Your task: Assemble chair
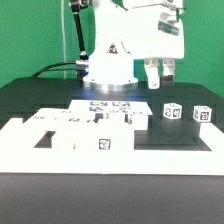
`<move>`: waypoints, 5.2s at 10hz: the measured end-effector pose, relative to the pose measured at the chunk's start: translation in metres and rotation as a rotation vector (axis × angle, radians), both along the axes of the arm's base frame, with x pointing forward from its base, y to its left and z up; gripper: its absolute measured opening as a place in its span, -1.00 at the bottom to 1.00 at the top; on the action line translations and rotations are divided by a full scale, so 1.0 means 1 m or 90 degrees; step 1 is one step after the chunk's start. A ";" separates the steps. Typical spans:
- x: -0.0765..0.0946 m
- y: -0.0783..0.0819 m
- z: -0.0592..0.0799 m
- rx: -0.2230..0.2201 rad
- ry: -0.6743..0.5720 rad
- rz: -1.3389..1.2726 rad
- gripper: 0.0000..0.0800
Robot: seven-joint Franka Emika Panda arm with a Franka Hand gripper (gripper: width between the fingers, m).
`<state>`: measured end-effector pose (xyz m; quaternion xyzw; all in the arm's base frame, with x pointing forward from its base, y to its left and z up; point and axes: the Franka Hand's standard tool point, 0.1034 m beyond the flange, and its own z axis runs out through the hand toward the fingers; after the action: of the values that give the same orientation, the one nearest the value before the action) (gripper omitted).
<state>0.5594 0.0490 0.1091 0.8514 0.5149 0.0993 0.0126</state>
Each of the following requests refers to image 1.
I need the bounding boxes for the white tagged cube left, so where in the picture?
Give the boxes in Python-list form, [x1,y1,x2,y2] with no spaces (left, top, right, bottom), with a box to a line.
[163,103,182,119]

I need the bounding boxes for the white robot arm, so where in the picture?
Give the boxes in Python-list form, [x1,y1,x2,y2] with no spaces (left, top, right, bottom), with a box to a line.
[84,0,185,91]

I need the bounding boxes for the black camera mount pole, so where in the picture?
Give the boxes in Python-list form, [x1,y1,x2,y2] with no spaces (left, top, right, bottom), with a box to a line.
[69,0,88,60]

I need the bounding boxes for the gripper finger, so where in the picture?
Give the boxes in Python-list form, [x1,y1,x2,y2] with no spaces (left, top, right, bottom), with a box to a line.
[144,58,160,89]
[162,59,175,86]

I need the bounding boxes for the black cables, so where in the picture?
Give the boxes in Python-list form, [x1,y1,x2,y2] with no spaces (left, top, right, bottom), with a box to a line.
[31,61,84,79]

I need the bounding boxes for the white U-shaped fence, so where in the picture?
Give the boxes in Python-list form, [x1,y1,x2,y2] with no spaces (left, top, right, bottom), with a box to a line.
[0,118,224,175]

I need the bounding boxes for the white tagged cube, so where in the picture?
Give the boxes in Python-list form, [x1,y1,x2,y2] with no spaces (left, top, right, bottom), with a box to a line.
[163,103,182,119]
[193,106,212,122]

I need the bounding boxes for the white chair seat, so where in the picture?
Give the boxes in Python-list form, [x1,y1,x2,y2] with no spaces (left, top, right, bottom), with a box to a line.
[52,111,148,151]

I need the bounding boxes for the white hanging cable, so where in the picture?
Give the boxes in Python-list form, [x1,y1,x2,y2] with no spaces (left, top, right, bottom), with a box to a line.
[60,0,67,80]

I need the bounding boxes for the white tagged cube right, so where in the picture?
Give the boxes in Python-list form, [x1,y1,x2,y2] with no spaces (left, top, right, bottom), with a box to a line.
[193,106,212,122]

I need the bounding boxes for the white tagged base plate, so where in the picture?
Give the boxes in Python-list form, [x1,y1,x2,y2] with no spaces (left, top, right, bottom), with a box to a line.
[69,100,152,116]

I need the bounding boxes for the white chair back frame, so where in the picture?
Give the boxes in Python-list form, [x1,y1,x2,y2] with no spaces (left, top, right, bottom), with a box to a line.
[24,108,95,150]

